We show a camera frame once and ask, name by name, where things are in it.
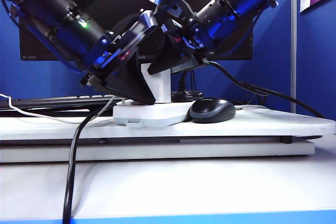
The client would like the thick black power cable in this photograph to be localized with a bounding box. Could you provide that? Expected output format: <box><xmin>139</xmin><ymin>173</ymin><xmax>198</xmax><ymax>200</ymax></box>
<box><xmin>62</xmin><ymin>107</ymin><xmax>106</xmax><ymax>224</ymax></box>

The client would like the white power strip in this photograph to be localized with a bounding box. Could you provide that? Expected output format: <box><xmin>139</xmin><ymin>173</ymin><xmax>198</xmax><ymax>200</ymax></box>
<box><xmin>112</xmin><ymin>100</ymin><xmax>196</xmax><ymax>128</ymax></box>

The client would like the white desk riser board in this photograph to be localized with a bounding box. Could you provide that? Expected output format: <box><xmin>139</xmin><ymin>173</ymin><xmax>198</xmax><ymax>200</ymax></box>
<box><xmin>0</xmin><ymin>104</ymin><xmax>336</xmax><ymax>146</ymax></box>

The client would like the black plug with cable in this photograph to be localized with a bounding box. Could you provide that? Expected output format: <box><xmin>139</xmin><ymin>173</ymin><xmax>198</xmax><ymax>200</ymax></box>
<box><xmin>172</xmin><ymin>60</ymin><xmax>324</xmax><ymax>119</ymax></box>

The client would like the black ASUS monitor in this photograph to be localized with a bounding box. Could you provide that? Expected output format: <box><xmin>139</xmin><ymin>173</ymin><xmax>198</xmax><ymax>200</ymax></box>
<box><xmin>17</xmin><ymin>0</ymin><xmax>254</xmax><ymax>62</ymax></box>

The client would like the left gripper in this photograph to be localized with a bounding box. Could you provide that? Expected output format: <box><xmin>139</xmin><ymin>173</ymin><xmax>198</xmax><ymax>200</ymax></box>
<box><xmin>80</xmin><ymin>32</ymin><xmax>158</xmax><ymax>106</ymax></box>

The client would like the black grey computer mouse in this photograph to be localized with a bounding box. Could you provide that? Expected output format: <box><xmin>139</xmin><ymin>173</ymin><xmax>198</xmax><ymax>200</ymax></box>
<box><xmin>188</xmin><ymin>98</ymin><xmax>236</xmax><ymax>124</ymax></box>

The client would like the thin grey cable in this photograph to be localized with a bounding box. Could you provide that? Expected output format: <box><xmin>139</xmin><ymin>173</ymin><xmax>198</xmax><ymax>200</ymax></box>
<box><xmin>235</xmin><ymin>104</ymin><xmax>266</xmax><ymax>111</ymax></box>

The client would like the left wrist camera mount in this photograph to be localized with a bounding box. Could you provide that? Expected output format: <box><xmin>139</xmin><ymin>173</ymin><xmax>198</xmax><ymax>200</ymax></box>
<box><xmin>115</xmin><ymin>10</ymin><xmax>159</xmax><ymax>49</ymax></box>

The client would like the white base board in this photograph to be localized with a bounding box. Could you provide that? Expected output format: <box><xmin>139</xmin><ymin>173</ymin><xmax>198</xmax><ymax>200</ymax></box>
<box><xmin>0</xmin><ymin>140</ymin><xmax>316</xmax><ymax>164</ymax></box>

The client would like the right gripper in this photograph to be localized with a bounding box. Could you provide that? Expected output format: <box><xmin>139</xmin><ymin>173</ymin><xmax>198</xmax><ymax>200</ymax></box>
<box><xmin>146</xmin><ymin>18</ymin><xmax>218</xmax><ymax>75</ymax></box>

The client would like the thin black cable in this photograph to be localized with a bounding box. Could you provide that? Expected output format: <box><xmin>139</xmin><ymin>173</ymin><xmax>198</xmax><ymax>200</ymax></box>
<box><xmin>189</xmin><ymin>69</ymin><xmax>199</xmax><ymax>92</ymax></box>

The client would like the white charger cable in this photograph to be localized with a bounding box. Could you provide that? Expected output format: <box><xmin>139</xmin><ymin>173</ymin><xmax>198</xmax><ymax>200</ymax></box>
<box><xmin>0</xmin><ymin>93</ymin><xmax>118</xmax><ymax>125</ymax></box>

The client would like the grey partition post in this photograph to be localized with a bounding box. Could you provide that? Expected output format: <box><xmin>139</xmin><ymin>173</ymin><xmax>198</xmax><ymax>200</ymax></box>
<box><xmin>290</xmin><ymin>0</ymin><xmax>299</xmax><ymax>113</ymax></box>

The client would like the black keyboard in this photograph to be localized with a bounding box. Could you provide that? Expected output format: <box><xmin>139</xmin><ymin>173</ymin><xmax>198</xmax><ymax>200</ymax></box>
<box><xmin>0</xmin><ymin>94</ymin><xmax>124</xmax><ymax>117</ymax></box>

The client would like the white charger block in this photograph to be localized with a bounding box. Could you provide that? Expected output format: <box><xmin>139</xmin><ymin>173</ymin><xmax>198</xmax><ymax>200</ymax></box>
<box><xmin>141</xmin><ymin>63</ymin><xmax>172</xmax><ymax>103</ymax></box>

